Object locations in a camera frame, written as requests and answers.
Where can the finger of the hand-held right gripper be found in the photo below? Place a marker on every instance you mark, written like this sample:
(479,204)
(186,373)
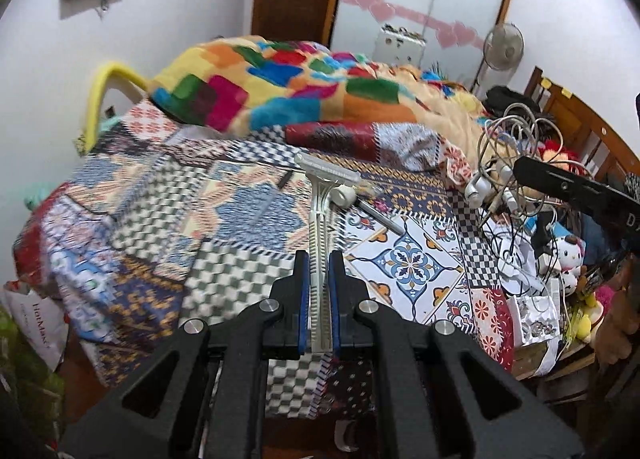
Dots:
(555,180)

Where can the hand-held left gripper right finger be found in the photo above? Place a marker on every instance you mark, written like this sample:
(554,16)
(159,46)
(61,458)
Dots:
(334,299)

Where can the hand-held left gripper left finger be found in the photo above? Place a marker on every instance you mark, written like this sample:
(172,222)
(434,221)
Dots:
(301,299)

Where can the white disposable razor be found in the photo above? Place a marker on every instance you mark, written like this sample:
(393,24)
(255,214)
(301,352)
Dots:
(317,239)

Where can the red plush toy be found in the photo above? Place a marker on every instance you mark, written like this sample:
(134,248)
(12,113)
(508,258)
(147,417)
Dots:
(560,156)

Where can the white cat plush toy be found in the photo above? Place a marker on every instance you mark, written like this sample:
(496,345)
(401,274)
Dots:
(567,251)

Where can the wooden bed headboard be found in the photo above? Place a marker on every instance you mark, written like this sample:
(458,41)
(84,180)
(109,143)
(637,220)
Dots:
(580,119)

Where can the grey pen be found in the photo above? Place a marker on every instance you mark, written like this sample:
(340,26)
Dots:
(382,219)

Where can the black striped bag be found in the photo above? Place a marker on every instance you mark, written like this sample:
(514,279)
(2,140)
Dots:
(507,99)

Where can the white round cap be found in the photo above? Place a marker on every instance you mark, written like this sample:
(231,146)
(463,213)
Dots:
(345,195)

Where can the yellow plush toy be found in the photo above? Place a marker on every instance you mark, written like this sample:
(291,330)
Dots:
(585,321)

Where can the small black stick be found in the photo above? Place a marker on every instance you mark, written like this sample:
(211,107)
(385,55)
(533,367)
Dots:
(284,179)

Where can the white patterned paper bag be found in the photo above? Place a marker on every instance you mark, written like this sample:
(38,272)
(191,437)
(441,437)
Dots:
(535,324)

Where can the standing electric fan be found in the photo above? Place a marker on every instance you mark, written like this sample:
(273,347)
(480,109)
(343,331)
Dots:
(505,46)

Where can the patterned patchwork bed sheet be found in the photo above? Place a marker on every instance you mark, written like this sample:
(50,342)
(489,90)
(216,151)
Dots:
(165,219)

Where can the red patterned pillow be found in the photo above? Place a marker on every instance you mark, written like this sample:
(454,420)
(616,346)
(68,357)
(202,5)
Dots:
(360,141)

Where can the white storage box by wardrobe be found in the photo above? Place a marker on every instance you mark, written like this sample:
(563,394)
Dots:
(400,46)

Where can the colourful patchwork fleece blanket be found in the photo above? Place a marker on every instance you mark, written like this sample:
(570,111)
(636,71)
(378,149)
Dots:
(300,84)

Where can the white shopping bag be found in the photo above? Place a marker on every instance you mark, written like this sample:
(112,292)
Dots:
(35,324)

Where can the teal plush toy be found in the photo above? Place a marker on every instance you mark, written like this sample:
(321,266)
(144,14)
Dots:
(35,201)

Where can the green patterned box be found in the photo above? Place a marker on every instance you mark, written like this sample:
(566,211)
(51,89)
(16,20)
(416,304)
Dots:
(25,374)

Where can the yellow foam tube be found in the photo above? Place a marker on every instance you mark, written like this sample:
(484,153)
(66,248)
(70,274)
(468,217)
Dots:
(100,89)

